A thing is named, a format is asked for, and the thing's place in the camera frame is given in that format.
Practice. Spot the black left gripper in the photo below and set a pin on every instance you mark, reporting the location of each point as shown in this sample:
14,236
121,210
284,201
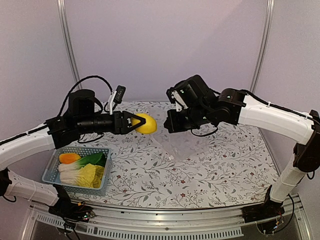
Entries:
120,125

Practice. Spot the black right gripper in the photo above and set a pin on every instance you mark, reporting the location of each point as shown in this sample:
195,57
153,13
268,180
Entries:
173,127

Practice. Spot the yellow lemon toy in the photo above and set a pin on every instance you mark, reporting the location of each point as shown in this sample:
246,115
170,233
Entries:
150,125

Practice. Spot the clear pink zip top bag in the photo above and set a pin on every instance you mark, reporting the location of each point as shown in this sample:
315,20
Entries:
179,146

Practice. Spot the light blue plastic basket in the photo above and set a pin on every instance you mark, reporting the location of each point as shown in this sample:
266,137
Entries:
51,173

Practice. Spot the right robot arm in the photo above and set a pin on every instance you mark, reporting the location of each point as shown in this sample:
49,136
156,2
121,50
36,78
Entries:
197,105

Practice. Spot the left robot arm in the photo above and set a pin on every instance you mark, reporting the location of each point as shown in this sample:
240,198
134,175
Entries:
78,119

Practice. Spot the floral patterned table mat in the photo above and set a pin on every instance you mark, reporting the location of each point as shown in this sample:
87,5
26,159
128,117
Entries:
237,169

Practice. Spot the green bok choy toy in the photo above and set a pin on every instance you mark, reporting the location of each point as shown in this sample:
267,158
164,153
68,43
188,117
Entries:
97,159

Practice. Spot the yellow napa cabbage toy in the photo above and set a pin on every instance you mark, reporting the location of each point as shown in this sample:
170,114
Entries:
89,176

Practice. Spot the orange mango toy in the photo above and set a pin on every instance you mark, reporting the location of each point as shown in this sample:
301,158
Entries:
69,158

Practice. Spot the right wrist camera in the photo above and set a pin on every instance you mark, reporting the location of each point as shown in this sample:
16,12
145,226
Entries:
176,99

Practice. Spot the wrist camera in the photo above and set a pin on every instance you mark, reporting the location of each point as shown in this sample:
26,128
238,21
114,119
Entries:
176,99
114,99

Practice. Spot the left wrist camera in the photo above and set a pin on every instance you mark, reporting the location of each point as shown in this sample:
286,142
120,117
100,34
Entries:
114,99

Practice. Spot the front aluminium table rail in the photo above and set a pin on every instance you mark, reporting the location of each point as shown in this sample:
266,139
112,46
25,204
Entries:
115,222

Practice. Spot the right rear aluminium frame post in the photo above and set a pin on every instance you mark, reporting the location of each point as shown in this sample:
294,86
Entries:
263,44

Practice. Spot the aluminium frame post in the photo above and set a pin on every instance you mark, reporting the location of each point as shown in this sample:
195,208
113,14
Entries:
263,44
67,40

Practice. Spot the left rear aluminium frame post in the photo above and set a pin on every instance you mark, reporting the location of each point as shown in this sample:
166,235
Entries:
67,40

